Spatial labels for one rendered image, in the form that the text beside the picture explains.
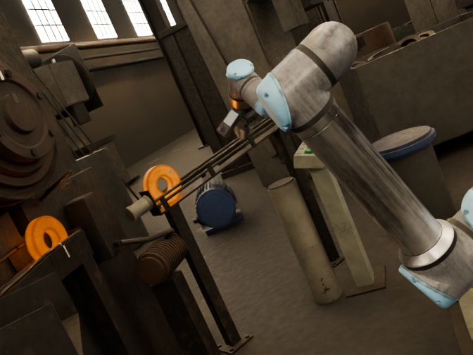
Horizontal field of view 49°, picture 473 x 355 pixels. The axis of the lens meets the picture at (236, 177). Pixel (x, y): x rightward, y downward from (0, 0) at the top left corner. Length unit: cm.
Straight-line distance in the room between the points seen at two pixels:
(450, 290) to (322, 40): 67
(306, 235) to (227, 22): 243
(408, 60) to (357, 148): 218
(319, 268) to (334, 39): 117
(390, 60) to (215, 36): 153
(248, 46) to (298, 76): 301
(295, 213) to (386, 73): 148
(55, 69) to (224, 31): 585
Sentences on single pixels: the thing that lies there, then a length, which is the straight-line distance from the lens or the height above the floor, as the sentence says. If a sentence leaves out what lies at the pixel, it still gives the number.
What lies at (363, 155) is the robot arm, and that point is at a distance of 115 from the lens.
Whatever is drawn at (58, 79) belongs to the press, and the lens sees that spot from 958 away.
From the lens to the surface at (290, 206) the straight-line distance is 200.
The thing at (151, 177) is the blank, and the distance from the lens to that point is 193.
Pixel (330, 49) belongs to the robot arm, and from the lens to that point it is 109.
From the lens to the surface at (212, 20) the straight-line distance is 419.
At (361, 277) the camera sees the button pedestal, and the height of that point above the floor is 5.
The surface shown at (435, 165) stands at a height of 28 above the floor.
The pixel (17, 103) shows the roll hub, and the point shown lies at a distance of 162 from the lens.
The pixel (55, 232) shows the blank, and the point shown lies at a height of 75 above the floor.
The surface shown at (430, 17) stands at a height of 77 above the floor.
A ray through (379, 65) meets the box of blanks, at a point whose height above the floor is 69.
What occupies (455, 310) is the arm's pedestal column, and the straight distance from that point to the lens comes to 182.
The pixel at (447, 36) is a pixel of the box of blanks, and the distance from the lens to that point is 337.
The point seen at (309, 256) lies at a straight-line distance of 206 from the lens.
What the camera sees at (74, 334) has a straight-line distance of 120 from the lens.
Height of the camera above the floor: 95
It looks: 10 degrees down
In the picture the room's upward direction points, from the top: 24 degrees counter-clockwise
